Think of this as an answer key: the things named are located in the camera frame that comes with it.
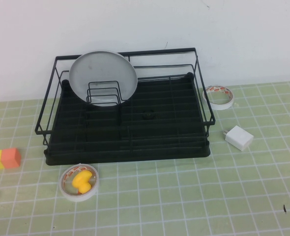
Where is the grey round plate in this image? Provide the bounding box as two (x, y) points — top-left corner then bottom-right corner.
(68, 50), (138, 107)

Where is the white tape roll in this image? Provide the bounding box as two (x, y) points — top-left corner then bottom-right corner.
(60, 163), (100, 203)
(202, 85), (234, 111)

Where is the yellow rubber duck toy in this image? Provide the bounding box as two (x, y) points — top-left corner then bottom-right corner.
(72, 171), (93, 195)

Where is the green checked tablecloth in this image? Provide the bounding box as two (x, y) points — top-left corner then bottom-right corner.
(0, 80), (290, 236)

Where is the orange cube block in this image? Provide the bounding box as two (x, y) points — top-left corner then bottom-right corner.
(0, 147), (22, 169)

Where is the black wire dish rack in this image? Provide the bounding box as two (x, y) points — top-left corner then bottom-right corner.
(34, 47), (217, 154)

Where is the white USB wall charger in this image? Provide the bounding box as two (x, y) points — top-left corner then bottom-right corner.
(225, 125), (255, 151)

